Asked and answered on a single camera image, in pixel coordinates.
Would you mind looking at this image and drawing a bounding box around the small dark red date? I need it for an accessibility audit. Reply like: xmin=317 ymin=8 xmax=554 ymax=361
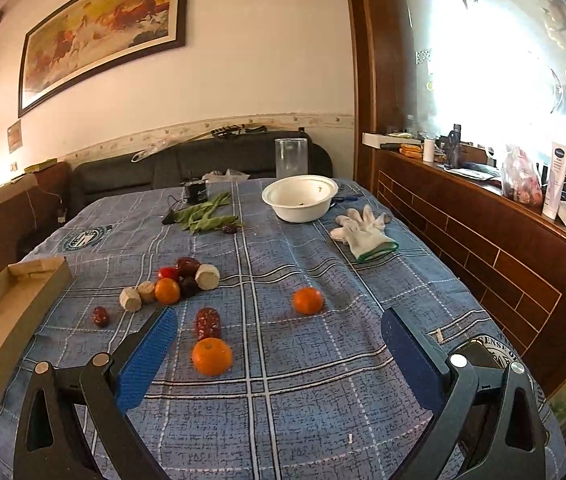
xmin=92 ymin=307 xmax=109 ymax=328

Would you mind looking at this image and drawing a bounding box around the orange tangerine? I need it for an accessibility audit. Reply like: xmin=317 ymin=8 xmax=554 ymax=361
xmin=292 ymin=287 xmax=324 ymax=315
xmin=192 ymin=337 xmax=233 ymax=377
xmin=154 ymin=278 xmax=181 ymax=306

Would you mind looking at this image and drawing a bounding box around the large wrinkled red date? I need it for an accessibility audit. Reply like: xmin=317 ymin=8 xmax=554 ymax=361
xmin=195 ymin=307 xmax=221 ymax=341

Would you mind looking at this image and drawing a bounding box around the red tomato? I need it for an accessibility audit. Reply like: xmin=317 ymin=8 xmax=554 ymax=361
xmin=157 ymin=266 xmax=179 ymax=282

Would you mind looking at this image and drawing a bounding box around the dark red jujube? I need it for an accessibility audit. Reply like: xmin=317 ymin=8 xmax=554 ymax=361
xmin=176 ymin=257 xmax=201 ymax=278

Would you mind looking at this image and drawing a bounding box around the brown cardboard tray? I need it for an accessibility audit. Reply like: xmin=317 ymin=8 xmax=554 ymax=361
xmin=0 ymin=256 xmax=72 ymax=405

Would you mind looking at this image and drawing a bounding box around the wooden sideboard cabinet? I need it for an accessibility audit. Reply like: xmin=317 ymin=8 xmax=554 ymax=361
xmin=369 ymin=150 xmax=566 ymax=400

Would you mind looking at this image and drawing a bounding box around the dark purple fruit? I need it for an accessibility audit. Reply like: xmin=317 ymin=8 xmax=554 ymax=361
xmin=179 ymin=276 xmax=199 ymax=298

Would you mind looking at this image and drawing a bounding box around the brown armchair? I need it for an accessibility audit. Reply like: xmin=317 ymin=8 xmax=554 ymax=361
xmin=0 ymin=162 xmax=71 ymax=272

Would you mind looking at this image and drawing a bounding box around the blue plaid tablecloth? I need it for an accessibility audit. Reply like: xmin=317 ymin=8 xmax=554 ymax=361
xmin=0 ymin=175 xmax=566 ymax=480

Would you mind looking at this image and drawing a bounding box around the white work glove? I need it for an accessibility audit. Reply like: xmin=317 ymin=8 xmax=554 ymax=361
xmin=330 ymin=205 xmax=398 ymax=263

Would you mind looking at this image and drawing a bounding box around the green leafy vegetable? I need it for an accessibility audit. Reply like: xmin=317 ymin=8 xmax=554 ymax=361
xmin=171 ymin=192 xmax=242 ymax=234

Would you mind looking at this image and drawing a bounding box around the dried date near leaves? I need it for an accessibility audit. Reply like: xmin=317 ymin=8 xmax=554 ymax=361
xmin=222 ymin=224 xmax=239 ymax=234

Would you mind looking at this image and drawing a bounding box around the pink plastic bag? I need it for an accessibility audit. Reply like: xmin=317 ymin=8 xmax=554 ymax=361
xmin=500 ymin=146 xmax=544 ymax=210

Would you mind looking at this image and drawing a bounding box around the white cream tube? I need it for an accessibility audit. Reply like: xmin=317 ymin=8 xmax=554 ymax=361
xmin=542 ymin=143 xmax=566 ymax=220

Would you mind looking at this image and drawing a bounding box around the small black device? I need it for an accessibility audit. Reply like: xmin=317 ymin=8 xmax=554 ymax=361
xmin=184 ymin=180 xmax=208 ymax=205

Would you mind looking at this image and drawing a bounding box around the dark bottle on sideboard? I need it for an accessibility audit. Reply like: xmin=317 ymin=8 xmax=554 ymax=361
xmin=446 ymin=124 xmax=462 ymax=169

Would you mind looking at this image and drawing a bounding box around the white bowl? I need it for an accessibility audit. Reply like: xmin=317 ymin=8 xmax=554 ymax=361
xmin=261 ymin=174 xmax=338 ymax=223

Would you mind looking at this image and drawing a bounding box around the white long box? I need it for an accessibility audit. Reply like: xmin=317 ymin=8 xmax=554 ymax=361
xmin=362 ymin=132 xmax=422 ymax=148

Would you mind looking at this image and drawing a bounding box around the black sofa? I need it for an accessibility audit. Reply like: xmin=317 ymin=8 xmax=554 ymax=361
xmin=67 ymin=131 xmax=333 ymax=219

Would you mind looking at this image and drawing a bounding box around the clear glass jar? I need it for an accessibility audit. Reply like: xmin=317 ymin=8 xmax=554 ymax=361
xmin=274 ymin=138 xmax=309 ymax=179

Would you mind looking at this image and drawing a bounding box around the framed horse painting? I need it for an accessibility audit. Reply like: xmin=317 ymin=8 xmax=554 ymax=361
xmin=18 ymin=0 xmax=187 ymax=116

